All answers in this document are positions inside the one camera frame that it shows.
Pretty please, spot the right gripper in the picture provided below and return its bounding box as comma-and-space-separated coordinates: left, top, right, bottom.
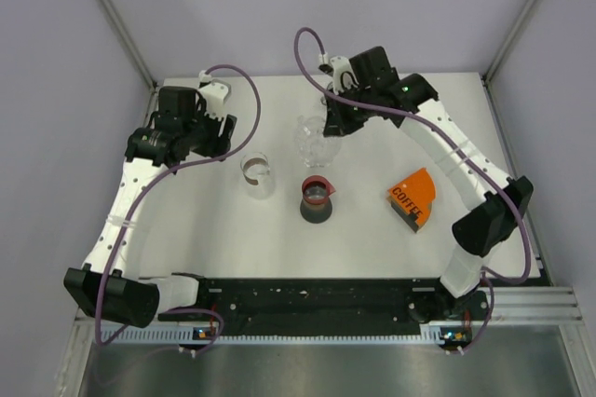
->
324, 83, 376, 138

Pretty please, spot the clear glass dripper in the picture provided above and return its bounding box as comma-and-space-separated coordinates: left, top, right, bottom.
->
293, 116, 341, 168

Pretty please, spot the orange coffee filter box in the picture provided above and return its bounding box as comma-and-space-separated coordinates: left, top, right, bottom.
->
386, 168, 436, 233

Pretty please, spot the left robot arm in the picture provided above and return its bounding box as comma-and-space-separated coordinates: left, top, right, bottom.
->
63, 80, 237, 328

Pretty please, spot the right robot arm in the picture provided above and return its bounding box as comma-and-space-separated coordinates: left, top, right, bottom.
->
318, 47, 534, 319

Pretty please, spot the grey plastic dripper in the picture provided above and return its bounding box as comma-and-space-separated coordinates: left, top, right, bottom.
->
320, 82, 336, 114

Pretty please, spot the clear glass beaker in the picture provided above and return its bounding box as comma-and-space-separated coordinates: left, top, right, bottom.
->
240, 152, 275, 199

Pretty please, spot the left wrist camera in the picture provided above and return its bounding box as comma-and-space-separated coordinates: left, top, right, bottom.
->
198, 80, 231, 115

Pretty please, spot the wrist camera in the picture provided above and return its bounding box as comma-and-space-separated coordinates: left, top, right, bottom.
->
198, 80, 231, 115
318, 53, 356, 93

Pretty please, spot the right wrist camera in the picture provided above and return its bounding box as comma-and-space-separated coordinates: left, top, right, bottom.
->
318, 53, 356, 93

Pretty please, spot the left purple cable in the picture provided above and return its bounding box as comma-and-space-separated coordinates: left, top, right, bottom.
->
94, 62, 261, 348

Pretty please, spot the purple cable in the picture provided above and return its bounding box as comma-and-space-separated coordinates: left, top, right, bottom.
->
294, 27, 535, 356
94, 62, 261, 348

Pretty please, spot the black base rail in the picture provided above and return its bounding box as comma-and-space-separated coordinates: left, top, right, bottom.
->
158, 279, 488, 336

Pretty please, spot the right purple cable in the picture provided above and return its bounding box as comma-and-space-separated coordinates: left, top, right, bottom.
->
294, 27, 535, 356

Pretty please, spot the grey slotted cable duct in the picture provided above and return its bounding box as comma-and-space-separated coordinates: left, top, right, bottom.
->
102, 326, 212, 344

